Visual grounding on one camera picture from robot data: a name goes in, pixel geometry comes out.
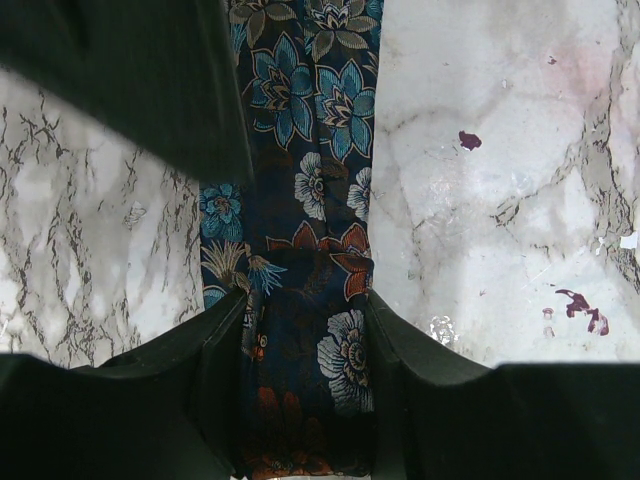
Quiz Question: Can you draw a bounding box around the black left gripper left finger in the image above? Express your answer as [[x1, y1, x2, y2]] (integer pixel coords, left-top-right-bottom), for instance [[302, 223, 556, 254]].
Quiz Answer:
[[74, 290, 247, 479]]

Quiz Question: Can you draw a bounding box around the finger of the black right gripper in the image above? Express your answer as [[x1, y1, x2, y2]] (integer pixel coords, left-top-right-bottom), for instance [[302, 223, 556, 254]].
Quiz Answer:
[[1, 0, 253, 185]]

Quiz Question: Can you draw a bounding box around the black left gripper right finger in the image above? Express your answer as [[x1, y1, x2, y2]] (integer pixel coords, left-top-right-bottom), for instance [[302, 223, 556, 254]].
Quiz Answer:
[[365, 292, 500, 479]]

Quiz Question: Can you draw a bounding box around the navy floral necktie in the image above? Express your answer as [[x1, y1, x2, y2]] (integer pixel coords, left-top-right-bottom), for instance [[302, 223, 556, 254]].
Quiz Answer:
[[199, 1, 384, 479]]

